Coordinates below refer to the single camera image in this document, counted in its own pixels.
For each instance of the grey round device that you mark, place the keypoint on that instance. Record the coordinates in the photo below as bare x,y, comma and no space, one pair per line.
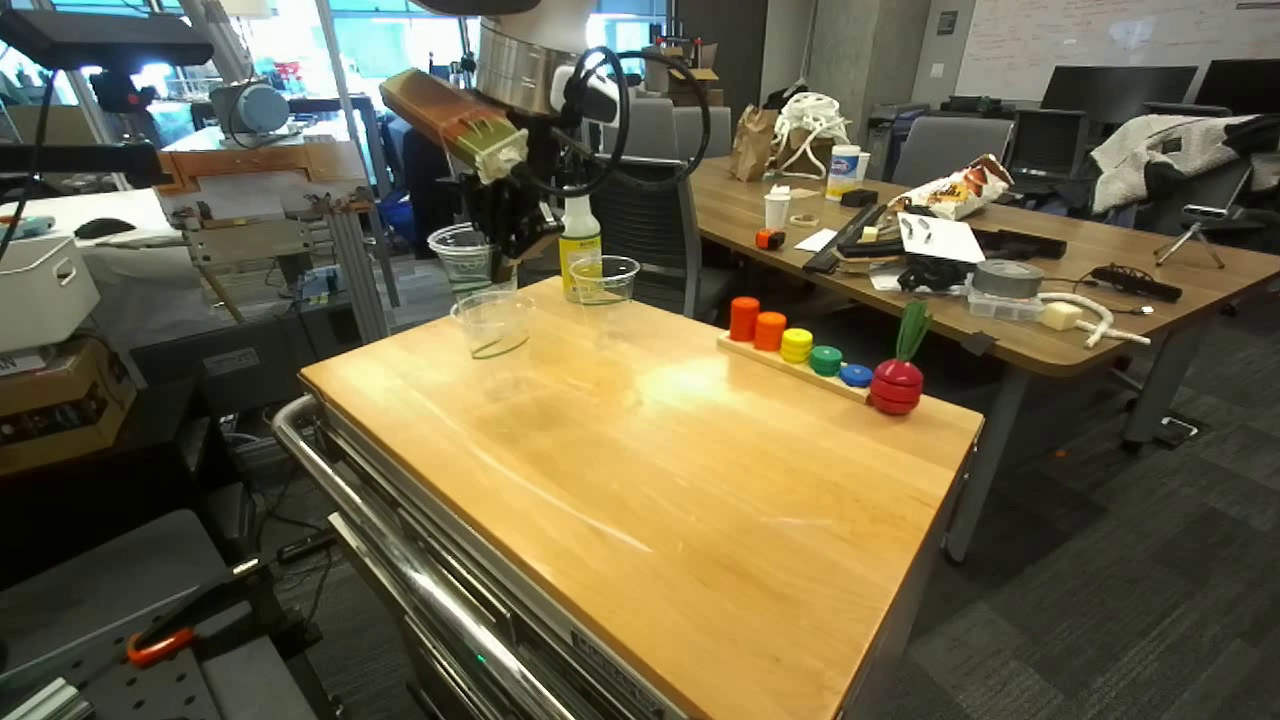
251,109

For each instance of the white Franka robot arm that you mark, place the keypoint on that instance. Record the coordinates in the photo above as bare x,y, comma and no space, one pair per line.
527,64

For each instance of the grey office chair back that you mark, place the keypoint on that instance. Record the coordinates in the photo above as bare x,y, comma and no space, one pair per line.
949,145

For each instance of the white jacket on chair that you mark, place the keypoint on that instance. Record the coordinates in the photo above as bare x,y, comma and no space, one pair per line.
1154,152

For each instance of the green toy cylinder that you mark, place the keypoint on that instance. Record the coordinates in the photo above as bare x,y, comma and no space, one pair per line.
827,361

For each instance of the orange toy cylinder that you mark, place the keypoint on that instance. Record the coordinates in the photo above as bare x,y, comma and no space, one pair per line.
768,332

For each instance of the white plastic box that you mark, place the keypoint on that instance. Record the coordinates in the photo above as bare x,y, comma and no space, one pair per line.
40,287

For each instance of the blue toy cylinder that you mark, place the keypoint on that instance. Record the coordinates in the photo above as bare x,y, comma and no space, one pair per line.
857,373

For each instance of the dark grey office chair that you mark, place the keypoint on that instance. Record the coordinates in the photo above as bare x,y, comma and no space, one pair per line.
653,222

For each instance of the white card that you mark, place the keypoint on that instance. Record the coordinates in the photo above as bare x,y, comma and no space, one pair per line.
817,243

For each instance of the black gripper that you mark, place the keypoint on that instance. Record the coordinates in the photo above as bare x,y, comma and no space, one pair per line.
529,194

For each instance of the black perforated metal plate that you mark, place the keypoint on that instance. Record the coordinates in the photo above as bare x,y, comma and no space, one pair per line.
80,603

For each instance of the large wooden office desk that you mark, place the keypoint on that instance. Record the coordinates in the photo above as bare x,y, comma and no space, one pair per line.
1200,264

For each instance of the chips bag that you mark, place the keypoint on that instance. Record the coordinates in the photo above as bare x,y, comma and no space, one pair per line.
963,184

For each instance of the wooden toy base strip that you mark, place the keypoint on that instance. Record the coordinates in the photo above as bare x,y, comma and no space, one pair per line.
775,359

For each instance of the small black monitor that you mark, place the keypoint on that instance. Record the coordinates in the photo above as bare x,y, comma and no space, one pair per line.
1047,142

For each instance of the black keyboard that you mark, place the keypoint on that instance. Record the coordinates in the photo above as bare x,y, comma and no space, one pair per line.
847,239

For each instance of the small orange object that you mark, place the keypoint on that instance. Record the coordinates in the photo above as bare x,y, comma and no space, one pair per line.
767,243

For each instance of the black overhead shelf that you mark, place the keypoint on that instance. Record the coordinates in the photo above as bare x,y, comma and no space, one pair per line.
94,34

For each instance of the flat black device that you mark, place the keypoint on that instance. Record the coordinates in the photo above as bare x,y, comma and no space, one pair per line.
1020,246

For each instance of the red radish toy green leaves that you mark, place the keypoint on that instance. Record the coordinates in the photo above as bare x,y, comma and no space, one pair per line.
899,387

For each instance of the black remote control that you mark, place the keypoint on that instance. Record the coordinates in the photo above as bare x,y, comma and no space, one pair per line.
1133,280

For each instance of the white paper sheet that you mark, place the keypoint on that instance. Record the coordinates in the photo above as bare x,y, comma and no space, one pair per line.
943,243

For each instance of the small cardboard box with items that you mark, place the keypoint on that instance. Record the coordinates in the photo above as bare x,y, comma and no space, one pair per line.
694,86

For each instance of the black computer mouse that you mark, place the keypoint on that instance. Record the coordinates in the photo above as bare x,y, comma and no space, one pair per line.
104,230

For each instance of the yellow toy cylinder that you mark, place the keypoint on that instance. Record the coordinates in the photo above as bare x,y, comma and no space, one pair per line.
796,346

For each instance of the tan wrist camera box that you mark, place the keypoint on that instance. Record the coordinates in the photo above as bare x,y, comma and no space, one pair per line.
454,123

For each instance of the brown paper bag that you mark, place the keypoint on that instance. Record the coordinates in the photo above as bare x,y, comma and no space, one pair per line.
755,145

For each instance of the white net bag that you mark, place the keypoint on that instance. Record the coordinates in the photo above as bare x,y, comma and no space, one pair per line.
810,131

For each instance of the spray bottle with yellow liquid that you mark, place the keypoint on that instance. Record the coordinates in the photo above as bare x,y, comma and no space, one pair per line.
577,246

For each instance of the small white bottle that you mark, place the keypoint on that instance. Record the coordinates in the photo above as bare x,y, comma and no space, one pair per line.
778,209

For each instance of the wide black monitor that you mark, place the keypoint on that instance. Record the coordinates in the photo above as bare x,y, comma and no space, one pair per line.
1243,86
1117,91

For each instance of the red toy cylinder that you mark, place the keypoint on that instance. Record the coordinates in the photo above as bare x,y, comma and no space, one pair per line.
744,320

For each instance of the white container blue label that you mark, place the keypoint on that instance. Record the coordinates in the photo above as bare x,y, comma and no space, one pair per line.
847,171

